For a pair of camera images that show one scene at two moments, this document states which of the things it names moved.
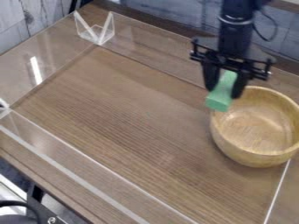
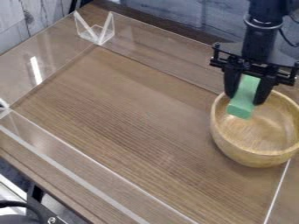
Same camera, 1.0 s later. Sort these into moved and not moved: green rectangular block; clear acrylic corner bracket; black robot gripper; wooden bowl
Moved: black robot gripper; green rectangular block
Not moved: clear acrylic corner bracket; wooden bowl
